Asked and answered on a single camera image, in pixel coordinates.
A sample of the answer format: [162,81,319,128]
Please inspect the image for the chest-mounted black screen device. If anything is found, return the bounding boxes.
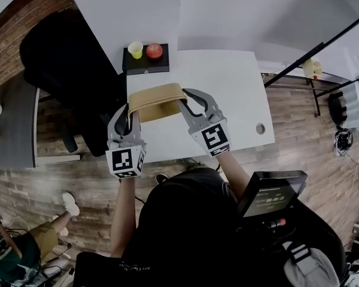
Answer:
[236,170,308,245]

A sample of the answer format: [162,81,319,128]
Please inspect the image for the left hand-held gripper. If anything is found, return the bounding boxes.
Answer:
[105,103,147,180]

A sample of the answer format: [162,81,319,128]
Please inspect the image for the black office chair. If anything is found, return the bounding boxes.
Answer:
[19,9,128,158]

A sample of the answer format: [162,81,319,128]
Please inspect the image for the grey shoulder bag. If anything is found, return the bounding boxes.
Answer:
[282,240,340,287]

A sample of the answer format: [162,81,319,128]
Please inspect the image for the yellow paper cup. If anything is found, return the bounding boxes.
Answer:
[127,41,144,60]

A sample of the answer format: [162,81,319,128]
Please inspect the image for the grey desk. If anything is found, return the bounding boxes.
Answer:
[0,70,81,169]

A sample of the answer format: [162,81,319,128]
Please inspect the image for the black round stool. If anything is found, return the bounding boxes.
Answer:
[328,91,348,127]

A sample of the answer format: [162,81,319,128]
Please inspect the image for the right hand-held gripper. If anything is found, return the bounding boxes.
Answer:
[176,88,232,158]

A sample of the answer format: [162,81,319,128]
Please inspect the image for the tan wooden tray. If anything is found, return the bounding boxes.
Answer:
[127,83,188,124]

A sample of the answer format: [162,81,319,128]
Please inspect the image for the cream holder on whiteboard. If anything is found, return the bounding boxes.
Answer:
[302,57,323,79]

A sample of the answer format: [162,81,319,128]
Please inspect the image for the person's right forearm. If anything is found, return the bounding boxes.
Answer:
[217,151,252,204]

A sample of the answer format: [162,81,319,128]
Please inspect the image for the red apple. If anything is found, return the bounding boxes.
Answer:
[146,42,163,60]

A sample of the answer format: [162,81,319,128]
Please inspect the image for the person's black shirt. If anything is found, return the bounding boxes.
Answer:
[74,166,348,287]

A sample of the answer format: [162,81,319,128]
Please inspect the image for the person's left forearm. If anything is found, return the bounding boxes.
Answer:
[109,176,138,258]

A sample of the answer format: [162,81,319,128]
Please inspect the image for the black box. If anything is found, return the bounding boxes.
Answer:
[121,43,170,76]

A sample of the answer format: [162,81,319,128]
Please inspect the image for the white table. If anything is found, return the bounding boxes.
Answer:
[126,50,276,164]

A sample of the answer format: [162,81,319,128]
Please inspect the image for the person's olive trousers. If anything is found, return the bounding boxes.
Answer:
[184,158,209,172]

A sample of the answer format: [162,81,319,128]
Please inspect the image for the whiteboard on black stand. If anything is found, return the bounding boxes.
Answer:
[263,9,359,118]

